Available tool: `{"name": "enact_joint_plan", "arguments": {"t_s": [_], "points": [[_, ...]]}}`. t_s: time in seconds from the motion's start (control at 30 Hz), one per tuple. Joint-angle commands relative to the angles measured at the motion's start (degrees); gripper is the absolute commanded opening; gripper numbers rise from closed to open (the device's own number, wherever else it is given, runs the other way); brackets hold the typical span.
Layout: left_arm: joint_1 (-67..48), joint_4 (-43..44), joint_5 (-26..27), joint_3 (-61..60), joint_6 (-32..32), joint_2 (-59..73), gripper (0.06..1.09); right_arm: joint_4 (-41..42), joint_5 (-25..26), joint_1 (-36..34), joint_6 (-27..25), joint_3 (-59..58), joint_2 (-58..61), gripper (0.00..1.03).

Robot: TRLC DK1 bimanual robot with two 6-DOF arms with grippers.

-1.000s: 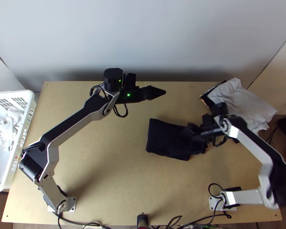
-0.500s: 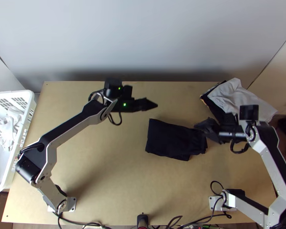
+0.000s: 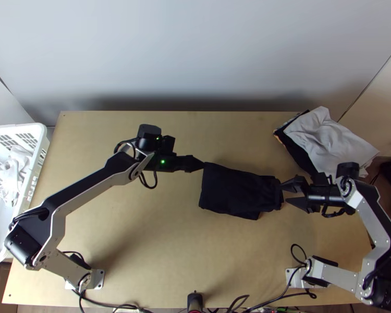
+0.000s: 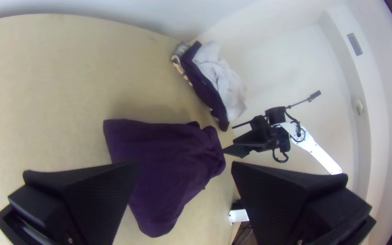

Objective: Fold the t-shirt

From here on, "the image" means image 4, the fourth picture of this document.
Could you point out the white wall switch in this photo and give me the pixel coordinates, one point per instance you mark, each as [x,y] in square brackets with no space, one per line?
[358,106]

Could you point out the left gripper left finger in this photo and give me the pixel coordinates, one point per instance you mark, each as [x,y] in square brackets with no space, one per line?
[66,204]

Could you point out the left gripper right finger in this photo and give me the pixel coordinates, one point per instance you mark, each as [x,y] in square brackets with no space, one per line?
[298,207]

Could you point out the pile of folded clothes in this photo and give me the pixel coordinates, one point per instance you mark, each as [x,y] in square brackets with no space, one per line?
[213,81]

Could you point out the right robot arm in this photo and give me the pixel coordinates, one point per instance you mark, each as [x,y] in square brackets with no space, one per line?
[313,149]

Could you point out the black t-shirt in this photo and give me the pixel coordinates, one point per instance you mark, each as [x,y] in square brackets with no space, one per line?
[168,163]

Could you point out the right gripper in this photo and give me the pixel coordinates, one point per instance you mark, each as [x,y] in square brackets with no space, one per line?
[279,139]

